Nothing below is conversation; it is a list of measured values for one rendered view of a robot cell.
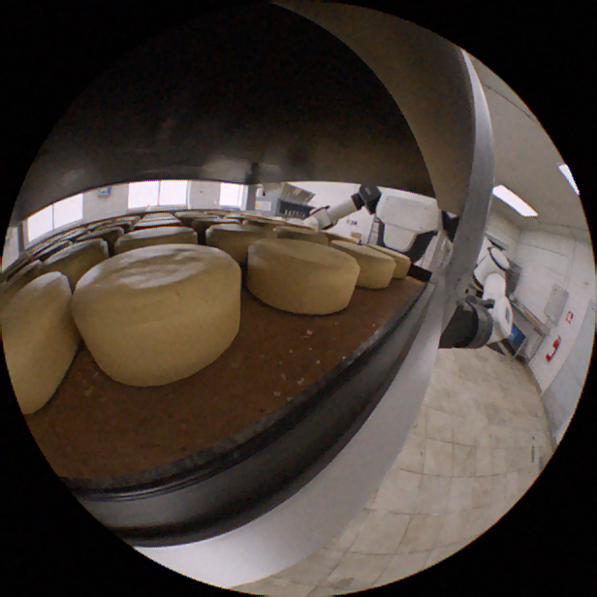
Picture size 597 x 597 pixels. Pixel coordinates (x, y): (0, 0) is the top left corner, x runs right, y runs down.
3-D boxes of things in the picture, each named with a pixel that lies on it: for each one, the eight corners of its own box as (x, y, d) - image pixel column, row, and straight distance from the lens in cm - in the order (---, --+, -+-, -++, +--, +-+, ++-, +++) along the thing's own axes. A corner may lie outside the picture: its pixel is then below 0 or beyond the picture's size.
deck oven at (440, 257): (426, 299, 446) (457, 215, 443) (419, 285, 559) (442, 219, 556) (477, 323, 516) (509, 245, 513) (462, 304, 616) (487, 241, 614)
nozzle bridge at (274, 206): (245, 232, 169) (249, 195, 168) (291, 231, 223) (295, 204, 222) (271, 238, 146) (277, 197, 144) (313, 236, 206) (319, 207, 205)
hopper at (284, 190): (258, 197, 172) (260, 181, 173) (293, 204, 214) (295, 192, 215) (282, 198, 152) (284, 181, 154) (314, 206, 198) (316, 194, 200)
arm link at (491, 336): (449, 353, 44) (473, 353, 53) (491, 343, 38) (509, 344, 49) (443, 303, 46) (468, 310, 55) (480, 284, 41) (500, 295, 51)
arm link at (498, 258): (493, 294, 76) (468, 248, 86) (517, 270, 72) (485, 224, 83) (476, 291, 67) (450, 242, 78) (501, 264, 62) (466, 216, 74)
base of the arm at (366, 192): (359, 208, 105) (371, 195, 108) (376, 221, 99) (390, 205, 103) (351, 194, 92) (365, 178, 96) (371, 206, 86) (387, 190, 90)
